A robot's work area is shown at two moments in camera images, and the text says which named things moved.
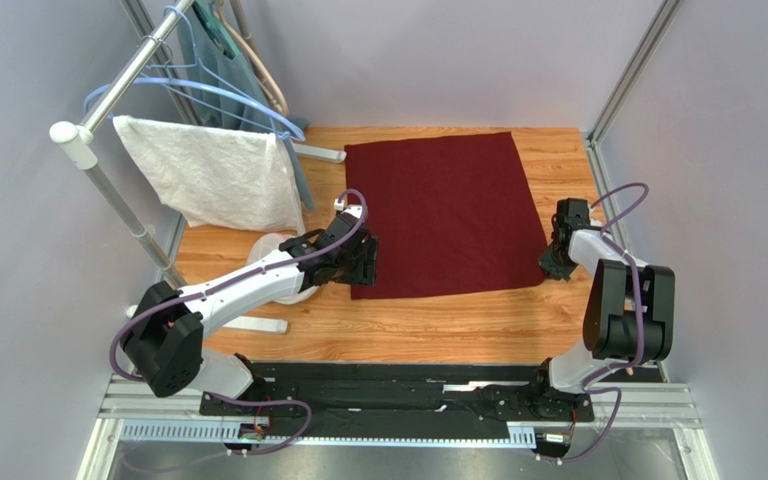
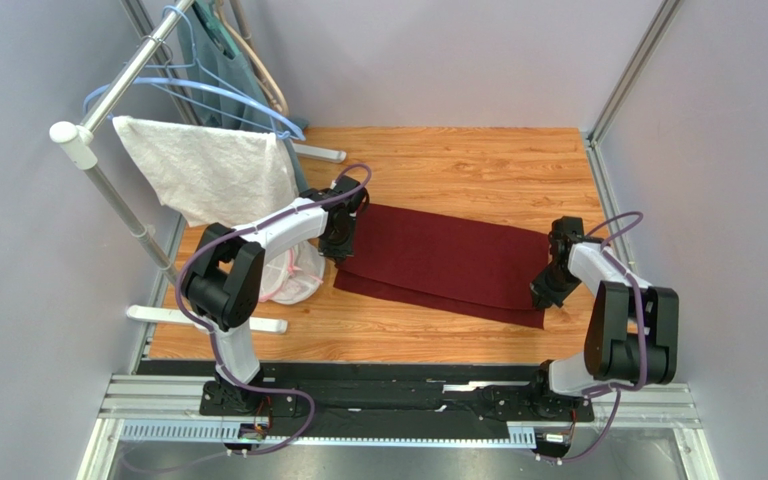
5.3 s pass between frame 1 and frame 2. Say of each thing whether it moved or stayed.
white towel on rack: stayed
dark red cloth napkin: moved
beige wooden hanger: stayed
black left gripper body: moved
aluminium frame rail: stayed
